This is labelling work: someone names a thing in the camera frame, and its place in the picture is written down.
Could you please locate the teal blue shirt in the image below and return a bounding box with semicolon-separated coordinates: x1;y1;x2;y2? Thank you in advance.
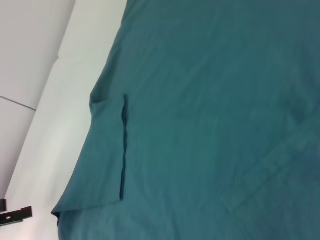
51;0;320;240

